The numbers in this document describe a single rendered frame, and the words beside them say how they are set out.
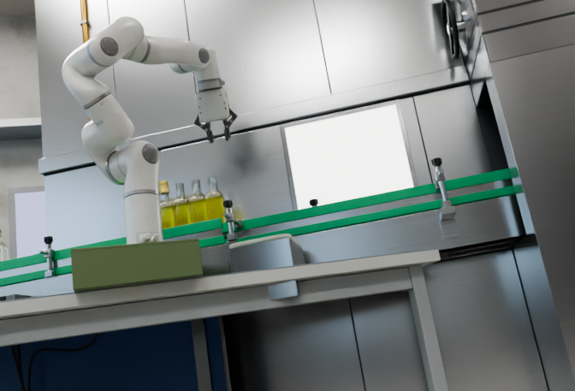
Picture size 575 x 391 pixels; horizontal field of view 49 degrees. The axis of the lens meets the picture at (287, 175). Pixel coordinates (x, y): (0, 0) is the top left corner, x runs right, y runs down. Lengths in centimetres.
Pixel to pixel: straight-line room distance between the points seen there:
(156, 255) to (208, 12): 125
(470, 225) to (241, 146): 85
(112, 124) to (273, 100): 78
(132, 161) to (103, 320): 42
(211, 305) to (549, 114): 106
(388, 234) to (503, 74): 57
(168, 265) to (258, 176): 75
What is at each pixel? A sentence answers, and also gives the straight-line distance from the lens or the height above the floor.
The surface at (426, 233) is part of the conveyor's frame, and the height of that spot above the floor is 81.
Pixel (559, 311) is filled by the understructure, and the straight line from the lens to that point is 181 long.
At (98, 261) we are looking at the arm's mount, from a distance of 159.
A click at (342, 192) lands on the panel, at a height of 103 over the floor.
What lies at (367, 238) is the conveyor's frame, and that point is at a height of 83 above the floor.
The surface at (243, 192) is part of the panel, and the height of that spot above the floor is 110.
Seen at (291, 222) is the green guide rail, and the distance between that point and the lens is 202.
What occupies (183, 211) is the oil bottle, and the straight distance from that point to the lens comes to 213.
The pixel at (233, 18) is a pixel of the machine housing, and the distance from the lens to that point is 253.
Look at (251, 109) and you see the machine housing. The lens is 235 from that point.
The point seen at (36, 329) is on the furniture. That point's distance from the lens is 166.
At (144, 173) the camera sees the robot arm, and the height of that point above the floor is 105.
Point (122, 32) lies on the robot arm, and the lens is 178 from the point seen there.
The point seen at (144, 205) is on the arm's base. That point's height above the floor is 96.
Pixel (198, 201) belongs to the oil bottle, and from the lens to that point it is 212.
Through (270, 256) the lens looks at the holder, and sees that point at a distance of 171.
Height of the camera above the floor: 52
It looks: 16 degrees up
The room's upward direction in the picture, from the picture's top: 9 degrees counter-clockwise
